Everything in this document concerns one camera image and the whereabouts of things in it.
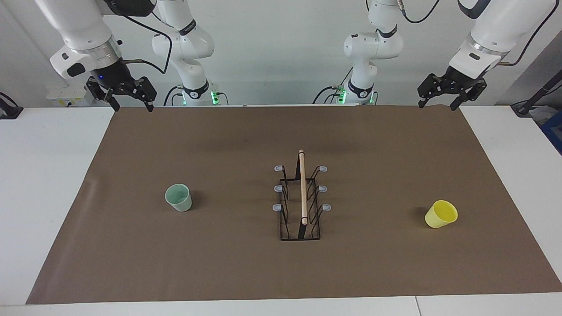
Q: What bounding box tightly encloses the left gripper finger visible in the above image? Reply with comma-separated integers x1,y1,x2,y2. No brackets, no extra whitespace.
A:
417,75,444,108
450,79,487,111

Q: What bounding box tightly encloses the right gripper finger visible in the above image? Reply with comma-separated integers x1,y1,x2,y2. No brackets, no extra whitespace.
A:
132,77,157,112
86,77,120,111

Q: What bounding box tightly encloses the pale green cup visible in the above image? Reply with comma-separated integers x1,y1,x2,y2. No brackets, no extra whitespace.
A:
165,184,192,212

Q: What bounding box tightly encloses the yellow cup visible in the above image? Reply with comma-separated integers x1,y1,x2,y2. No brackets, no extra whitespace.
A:
425,200,458,228

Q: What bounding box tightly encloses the white power strip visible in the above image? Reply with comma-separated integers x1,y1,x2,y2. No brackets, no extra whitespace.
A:
46,86,95,107

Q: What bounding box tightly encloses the black stand pole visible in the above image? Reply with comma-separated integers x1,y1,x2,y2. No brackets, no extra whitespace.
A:
511,69,562,117

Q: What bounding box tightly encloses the blue box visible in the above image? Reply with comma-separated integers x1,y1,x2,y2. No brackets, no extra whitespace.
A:
540,110,562,155

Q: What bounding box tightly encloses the black table clamp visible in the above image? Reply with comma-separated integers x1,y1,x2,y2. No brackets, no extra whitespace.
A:
0,92,23,120

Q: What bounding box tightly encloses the brown table mat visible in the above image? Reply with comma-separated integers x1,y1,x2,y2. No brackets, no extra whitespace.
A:
25,105,562,305

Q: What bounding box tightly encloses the black right base cable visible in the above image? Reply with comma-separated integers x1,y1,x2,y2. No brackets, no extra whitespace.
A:
163,85,183,107

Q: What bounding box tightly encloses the black base cable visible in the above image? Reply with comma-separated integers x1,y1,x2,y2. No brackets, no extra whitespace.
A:
313,66,354,104
163,85,183,107

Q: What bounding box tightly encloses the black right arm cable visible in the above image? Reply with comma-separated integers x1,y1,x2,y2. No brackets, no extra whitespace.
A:
108,0,173,74

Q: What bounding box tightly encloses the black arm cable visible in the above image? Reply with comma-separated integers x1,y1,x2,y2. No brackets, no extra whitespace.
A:
108,0,173,74
498,0,562,67

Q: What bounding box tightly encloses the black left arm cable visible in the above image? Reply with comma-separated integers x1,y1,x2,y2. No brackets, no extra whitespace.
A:
498,0,562,67

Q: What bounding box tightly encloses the black left base cable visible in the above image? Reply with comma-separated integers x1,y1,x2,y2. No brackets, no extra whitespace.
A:
313,66,354,104

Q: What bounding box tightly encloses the black wire cup rack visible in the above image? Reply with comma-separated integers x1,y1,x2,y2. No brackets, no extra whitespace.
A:
273,150,331,241

